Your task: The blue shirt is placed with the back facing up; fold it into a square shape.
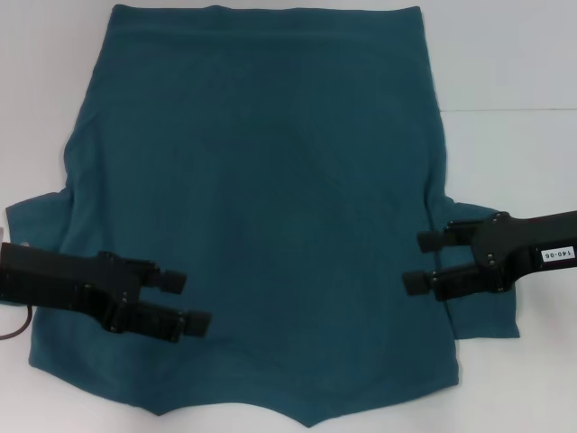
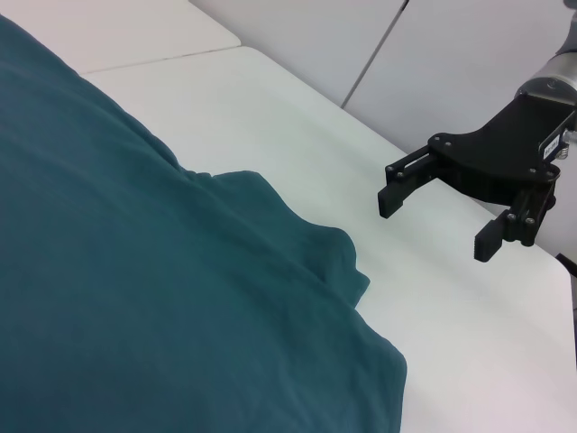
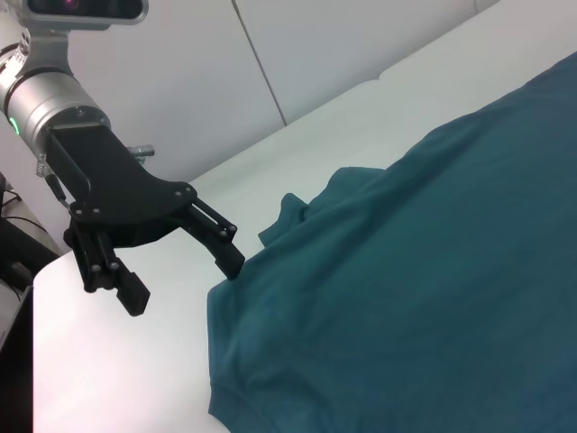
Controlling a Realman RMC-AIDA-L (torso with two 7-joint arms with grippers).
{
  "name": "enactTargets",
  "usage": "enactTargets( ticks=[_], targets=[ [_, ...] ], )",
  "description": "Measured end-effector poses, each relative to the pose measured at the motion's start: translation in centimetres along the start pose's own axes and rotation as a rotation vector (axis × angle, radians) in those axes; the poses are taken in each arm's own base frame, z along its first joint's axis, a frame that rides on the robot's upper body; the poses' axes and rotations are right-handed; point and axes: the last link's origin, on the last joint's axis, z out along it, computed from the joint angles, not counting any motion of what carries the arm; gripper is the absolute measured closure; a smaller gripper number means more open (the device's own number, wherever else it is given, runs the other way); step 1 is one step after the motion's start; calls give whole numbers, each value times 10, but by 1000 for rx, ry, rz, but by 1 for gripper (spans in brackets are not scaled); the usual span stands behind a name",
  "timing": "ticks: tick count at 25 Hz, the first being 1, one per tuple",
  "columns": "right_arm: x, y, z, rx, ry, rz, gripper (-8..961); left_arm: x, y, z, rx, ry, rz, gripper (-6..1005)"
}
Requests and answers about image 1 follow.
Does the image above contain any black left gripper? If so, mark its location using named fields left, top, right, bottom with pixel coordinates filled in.
left=0, top=242, right=188, bottom=335

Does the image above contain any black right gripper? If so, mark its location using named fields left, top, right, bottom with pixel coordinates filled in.
left=402, top=207, right=577, bottom=301

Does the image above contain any teal blue t-shirt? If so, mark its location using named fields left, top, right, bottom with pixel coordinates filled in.
left=5, top=3, right=523, bottom=429

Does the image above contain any dark red left cable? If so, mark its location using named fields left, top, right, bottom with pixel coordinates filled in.
left=0, top=305, right=33, bottom=346

